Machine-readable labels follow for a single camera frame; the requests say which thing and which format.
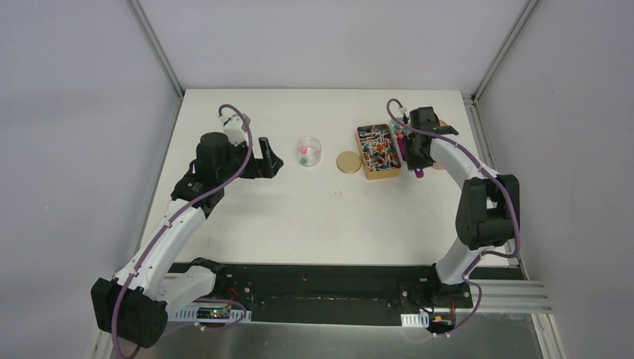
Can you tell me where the magenta plastic scoop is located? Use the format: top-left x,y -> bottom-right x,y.
398,141 -> 426,180

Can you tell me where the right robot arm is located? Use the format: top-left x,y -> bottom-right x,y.
403,106 -> 520,307

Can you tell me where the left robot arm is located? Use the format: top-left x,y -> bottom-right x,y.
90,132 -> 284,348

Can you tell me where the white box of colourful candies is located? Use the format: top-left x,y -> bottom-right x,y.
390,120 -> 409,154

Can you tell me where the orange tray of gummies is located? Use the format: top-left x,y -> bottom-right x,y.
432,119 -> 448,171

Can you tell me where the gold tin of lollipops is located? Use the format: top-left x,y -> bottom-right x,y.
356,124 -> 402,180

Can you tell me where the clear plastic jar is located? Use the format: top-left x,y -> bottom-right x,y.
296,137 -> 321,168

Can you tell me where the gold jar lid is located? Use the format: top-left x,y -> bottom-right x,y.
336,151 -> 362,174

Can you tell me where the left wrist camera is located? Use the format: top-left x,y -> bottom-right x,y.
218,114 -> 248,146

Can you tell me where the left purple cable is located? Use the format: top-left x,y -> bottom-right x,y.
111,104 -> 254,359

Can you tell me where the purple cable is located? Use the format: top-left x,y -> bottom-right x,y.
386,98 -> 522,343
111,104 -> 254,359

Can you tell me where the right aluminium frame post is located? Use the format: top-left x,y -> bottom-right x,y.
471,0 -> 541,105

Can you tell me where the aluminium frame post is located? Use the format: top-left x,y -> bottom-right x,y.
471,0 -> 541,105
126,0 -> 185,101

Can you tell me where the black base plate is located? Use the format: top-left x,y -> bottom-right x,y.
208,264 -> 477,326

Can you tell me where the right aluminium rail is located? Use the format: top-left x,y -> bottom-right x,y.
470,280 -> 553,314

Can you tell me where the right white cable duct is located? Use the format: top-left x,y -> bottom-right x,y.
400,311 -> 430,328

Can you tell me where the left aluminium frame post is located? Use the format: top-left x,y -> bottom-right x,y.
126,0 -> 185,101

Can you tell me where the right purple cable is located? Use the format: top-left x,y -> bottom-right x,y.
386,98 -> 522,343

